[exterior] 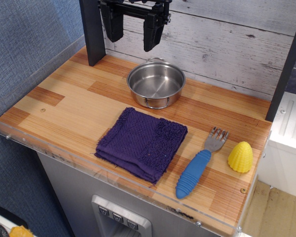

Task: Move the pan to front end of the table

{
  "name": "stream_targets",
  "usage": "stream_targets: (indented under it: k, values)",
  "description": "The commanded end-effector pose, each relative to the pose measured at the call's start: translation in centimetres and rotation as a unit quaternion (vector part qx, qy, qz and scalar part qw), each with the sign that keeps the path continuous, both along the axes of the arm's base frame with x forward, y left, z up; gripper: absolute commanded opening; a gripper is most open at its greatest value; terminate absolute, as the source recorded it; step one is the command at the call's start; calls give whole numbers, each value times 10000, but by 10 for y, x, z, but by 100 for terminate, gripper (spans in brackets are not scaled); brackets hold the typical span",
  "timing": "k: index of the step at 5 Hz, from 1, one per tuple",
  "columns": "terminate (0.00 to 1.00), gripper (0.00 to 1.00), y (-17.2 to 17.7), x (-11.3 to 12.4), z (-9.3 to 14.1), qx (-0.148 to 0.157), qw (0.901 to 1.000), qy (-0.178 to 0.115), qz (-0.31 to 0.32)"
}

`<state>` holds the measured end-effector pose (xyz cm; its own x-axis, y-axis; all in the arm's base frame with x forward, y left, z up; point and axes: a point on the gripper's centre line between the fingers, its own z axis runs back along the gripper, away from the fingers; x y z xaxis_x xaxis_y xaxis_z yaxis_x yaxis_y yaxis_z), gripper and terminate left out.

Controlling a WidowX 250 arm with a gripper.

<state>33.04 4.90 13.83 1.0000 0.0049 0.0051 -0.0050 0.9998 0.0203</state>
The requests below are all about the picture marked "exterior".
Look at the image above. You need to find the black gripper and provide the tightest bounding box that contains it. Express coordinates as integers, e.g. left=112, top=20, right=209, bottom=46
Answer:
left=98, top=0, right=172, bottom=52

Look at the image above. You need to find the small stainless steel pan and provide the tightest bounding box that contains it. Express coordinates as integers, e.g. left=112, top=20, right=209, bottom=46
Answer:
left=127, top=57, right=186, bottom=109

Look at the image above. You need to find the folded purple cloth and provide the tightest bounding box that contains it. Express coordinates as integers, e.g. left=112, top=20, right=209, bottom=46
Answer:
left=95, top=107, right=188, bottom=184

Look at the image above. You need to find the clear acrylic table guard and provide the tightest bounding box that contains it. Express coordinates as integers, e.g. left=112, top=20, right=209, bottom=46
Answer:
left=0, top=48, right=271, bottom=237

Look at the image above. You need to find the yellow plastic corn toy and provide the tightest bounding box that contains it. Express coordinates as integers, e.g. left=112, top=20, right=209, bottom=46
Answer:
left=227, top=141, right=253, bottom=173

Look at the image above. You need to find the grey cabinet front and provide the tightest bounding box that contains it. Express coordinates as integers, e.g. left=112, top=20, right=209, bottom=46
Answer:
left=38, top=154, right=215, bottom=237

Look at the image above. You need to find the silver button panel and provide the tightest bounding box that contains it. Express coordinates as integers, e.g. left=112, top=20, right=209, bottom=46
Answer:
left=91, top=195, right=152, bottom=237

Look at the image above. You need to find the white toy sink unit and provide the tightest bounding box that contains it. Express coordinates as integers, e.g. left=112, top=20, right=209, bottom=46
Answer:
left=257, top=92, right=296, bottom=196

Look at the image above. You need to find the orange yellow toy object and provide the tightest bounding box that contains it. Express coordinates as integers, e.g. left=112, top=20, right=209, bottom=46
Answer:
left=9, top=226, right=34, bottom=237

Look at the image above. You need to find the dark left cabinet post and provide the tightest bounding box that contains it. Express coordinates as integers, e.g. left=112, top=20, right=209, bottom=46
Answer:
left=79, top=0, right=106, bottom=66

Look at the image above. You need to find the dark cabinet post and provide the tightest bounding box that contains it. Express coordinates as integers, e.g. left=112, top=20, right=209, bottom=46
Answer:
left=265, top=33, right=296, bottom=122
left=79, top=0, right=106, bottom=66

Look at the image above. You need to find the dark right cabinet post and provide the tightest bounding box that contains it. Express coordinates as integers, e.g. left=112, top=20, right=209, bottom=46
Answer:
left=265, top=33, right=296, bottom=122

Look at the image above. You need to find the blue handled metal fork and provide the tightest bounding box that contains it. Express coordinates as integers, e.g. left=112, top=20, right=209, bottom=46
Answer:
left=175, top=127, right=229, bottom=199

